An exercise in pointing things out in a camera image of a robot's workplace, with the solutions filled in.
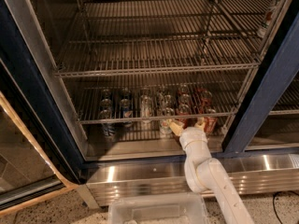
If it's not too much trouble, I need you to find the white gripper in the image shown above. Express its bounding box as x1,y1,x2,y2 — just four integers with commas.
169,118,207,149

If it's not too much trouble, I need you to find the red coke can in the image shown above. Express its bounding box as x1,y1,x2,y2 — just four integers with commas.
204,108,218,135
177,104,192,128

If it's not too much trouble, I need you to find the white green soda can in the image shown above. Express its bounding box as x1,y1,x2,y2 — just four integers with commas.
159,107,175,136

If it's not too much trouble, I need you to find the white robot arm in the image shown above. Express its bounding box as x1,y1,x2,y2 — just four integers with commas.
167,119,254,224

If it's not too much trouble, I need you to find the blue pepsi can front left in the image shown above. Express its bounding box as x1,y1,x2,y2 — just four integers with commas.
100,109,116,137

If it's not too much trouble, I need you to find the stainless fridge base grille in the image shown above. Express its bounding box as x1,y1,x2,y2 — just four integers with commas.
85,154,299,206

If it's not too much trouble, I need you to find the glass fridge door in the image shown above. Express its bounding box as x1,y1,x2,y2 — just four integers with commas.
0,91,77,217

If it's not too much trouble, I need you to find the clear plastic bin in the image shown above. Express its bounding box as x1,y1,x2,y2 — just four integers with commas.
107,192,209,224

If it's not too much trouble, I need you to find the red white bottle top right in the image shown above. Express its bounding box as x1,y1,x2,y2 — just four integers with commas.
257,0,281,38

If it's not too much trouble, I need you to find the blue fridge center post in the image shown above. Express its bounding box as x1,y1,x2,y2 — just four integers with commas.
223,14,299,157

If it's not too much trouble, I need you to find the lower wire fridge shelf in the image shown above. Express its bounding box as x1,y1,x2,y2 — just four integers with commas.
76,77,243,125

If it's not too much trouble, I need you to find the wire fridge shelf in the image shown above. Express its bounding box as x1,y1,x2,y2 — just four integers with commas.
55,0,270,77
76,77,243,125

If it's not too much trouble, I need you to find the black cable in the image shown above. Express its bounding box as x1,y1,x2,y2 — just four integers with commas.
272,189,299,224

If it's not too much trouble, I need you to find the upper wire fridge shelf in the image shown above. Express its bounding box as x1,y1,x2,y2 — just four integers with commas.
55,0,270,77

